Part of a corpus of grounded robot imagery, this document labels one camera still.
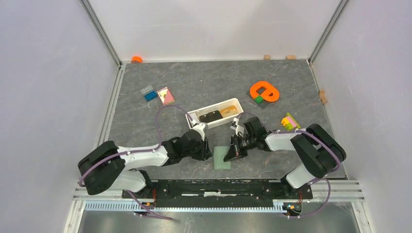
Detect gold cards in tray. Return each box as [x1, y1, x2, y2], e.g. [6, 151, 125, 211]
[219, 105, 239, 118]

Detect white rectangular tray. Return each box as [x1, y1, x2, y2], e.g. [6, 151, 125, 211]
[186, 98, 243, 129]

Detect curved wooden piece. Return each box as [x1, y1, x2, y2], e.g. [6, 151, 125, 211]
[319, 90, 328, 104]

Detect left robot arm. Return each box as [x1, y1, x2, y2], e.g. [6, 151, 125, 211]
[78, 130, 212, 198]

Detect aluminium frame rail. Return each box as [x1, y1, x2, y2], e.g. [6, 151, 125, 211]
[72, 180, 364, 213]

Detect green card holder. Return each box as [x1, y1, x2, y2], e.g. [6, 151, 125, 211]
[213, 146, 231, 170]

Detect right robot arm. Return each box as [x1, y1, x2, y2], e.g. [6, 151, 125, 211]
[223, 116, 347, 198]

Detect blue grey lego bricks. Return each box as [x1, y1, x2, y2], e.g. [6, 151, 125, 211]
[140, 85, 158, 102]

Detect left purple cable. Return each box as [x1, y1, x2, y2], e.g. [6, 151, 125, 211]
[78, 105, 194, 188]

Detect pink yellow green brick stack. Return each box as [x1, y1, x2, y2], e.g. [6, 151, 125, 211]
[280, 113, 301, 131]

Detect black card in tray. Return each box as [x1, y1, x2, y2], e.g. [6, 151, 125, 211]
[198, 110, 223, 123]

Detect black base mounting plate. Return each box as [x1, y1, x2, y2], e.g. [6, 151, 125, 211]
[132, 179, 313, 208]

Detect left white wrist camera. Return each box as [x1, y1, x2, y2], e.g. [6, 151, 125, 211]
[191, 122, 208, 141]

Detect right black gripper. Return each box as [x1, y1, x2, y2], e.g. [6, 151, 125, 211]
[226, 135, 257, 164]

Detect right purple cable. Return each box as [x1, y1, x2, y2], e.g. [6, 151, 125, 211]
[236, 112, 343, 219]

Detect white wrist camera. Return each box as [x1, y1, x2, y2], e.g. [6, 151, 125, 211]
[230, 117, 244, 136]
[191, 122, 208, 141]

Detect green lego brick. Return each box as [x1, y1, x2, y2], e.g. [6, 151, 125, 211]
[254, 95, 264, 103]

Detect pink wooden block puzzle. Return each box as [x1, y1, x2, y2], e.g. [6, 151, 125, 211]
[156, 87, 175, 105]

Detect orange tape roll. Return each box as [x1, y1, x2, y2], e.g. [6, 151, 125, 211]
[131, 56, 143, 64]

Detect purple cable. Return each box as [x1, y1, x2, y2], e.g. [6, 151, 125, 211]
[236, 112, 343, 219]
[78, 105, 194, 188]

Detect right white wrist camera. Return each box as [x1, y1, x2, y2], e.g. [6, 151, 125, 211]
[230, 117, 244, 136]

